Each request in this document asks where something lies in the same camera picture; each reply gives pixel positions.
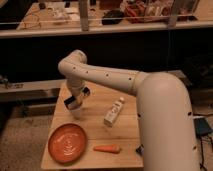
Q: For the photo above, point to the black power adapter box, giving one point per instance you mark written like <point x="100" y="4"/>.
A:
<point x="202" y="127"/>

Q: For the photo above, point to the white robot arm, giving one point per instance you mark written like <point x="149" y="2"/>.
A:
<point x="164" y="111"/>

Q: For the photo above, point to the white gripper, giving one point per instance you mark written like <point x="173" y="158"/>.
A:
<point x="77" y="97"/>

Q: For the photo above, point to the orange carrot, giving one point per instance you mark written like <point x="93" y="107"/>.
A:
<point x="115" y="149"/>

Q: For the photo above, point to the black bag on shelf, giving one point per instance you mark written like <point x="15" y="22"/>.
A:
<point x="112" y="17"/>

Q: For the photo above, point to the metal shelf post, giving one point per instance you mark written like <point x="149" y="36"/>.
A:
<point x="83" y="10"/>

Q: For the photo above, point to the orange plate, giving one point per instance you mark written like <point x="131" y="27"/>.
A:
<point x="67" y="143"/>

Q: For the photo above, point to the red clutter on shelf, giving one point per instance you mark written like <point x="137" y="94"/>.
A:
<point x="140" y="11"/>

